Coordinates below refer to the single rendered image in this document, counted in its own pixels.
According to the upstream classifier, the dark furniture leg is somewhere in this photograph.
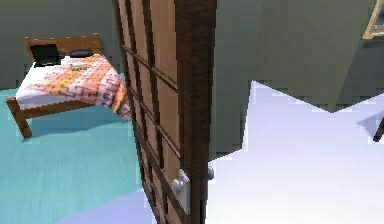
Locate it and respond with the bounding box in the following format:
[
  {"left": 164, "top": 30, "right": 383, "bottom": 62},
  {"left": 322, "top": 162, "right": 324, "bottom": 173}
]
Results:
[{"left": 372, "top": 117, "right": 384, "bottom": 143}]

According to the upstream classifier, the wooden framed picture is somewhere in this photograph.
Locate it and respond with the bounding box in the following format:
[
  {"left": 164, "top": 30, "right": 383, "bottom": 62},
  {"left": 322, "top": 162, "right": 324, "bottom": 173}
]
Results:
[{"left": 362, "top": 0, "right": 384, "bottom": 41}]

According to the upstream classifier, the brown wooden room door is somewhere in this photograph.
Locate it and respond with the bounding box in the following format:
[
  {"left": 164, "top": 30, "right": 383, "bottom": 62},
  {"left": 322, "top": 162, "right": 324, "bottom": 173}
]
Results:
[{"left": 111, "top": 0, "right": 218, "bottom": 224}]

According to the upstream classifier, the black pillow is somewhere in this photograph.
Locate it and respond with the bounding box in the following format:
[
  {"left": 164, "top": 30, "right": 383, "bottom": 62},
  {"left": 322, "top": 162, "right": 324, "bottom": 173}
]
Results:
[
  {"left": 29, "top": 44, "right": 66, "bottom": 68},
  {"left": 69, "top": 48, "right": 94, "bottom": 59}
]

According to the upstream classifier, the wooden bed with patterned blanket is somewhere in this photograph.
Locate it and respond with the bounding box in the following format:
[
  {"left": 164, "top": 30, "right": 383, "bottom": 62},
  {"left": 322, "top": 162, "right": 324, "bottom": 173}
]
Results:
[{"left": 5, "top": 32, "right": 133, "bottom": 140}]

